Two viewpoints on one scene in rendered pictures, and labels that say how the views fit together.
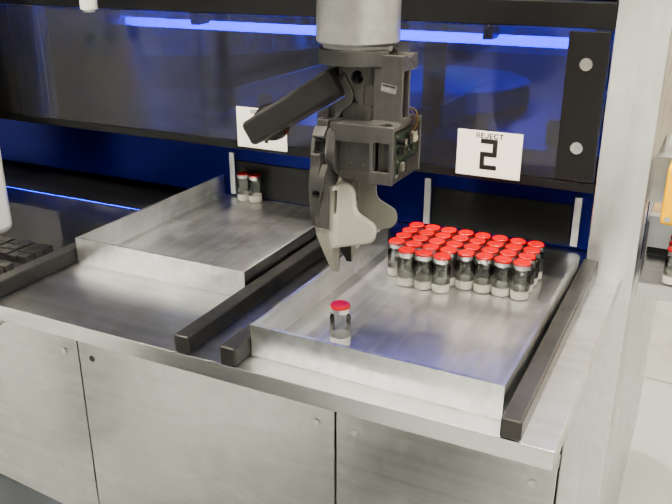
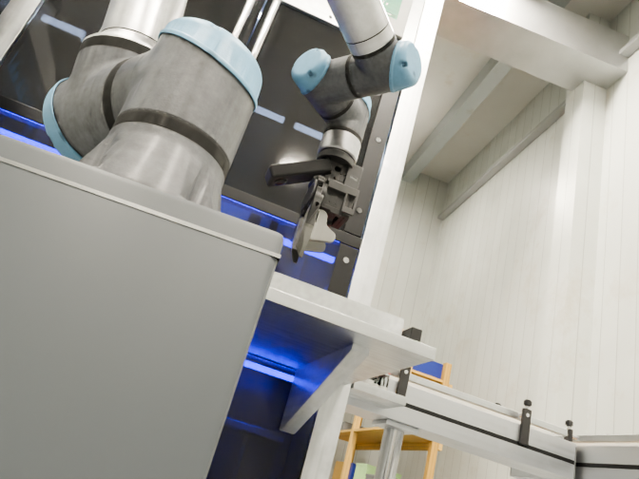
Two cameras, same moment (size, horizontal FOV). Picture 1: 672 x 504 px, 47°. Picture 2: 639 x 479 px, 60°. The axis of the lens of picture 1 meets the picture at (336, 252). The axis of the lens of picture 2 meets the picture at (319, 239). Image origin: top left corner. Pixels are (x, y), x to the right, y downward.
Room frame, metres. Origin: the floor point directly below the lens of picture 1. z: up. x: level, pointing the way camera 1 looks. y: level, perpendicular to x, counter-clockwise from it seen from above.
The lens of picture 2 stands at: (0.02, 0.50, 0.62)
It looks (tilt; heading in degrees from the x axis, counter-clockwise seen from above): 24 degrees up; 322
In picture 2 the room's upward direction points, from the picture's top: 17 degrees clockwise
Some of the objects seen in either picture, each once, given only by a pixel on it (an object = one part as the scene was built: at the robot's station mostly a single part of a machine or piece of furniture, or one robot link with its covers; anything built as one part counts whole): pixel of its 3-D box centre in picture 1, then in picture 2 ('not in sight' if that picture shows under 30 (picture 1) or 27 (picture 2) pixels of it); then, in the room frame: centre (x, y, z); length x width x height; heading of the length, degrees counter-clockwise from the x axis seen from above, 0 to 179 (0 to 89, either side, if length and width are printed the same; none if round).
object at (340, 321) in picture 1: (340, 325); not in sight; (0.72, 0.00, 0.90); 0.02 x 0.02 x 0.04
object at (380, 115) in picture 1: (364, 115); (331, 189); (0.71, -0.03, 1.12); 0.09 x 0.08 x 0.12; 64
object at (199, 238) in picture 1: (231, 226); not in sight; (1.04, 0.15, 0.90); 0.34 x 0.26 x 0.04; 154
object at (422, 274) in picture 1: (423, 269); not in sight; (0.86, -0.11, 0.90); 0.02 x 0.02 x 0.05
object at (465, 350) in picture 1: (430, 301); (299, 323); (0.79, -0.11, 0.90); 0.34 x 0.26 x 0.04; 153
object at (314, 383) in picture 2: not in sight; (319, 393); (0.79, -0.19, 0.80); 0.34 x 0.03 x 0.13; 154
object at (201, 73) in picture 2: not in sight; (192, 97); (0.50, 0.34, 0.96); 0.13 x 0.12 x 0.14; 13
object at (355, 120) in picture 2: not in sight; (347, 118); (0.72, -0.02, 1.28); 0.09 x 0.08 x 0.11; 103
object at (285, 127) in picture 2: not in sight; (311, 111); (1.02, -0.13, 1.51); 0.43 x 0.01 x 0.59; 64
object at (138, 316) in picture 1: (314, 282); (202, 312); (0.91, 0.03, 0.87); 0.70 x 0.48 x 0.02; 64
